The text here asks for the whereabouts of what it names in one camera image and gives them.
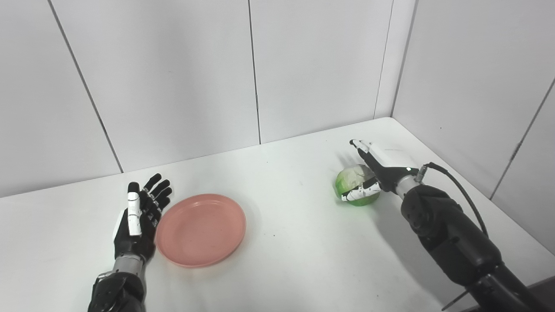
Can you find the pink plate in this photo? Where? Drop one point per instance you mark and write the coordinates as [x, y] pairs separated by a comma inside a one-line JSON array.
[[201, 229]]

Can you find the green white cabbage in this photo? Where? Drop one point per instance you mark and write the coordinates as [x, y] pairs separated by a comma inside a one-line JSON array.
[[353, 184]]

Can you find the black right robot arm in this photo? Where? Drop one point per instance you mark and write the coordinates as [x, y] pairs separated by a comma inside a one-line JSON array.
[[459, 242]]

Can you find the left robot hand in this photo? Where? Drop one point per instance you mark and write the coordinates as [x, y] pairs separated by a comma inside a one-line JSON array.
[[138, 216]]

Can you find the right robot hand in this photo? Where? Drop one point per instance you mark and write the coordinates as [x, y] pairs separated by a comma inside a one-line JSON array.
[[381, 169]]

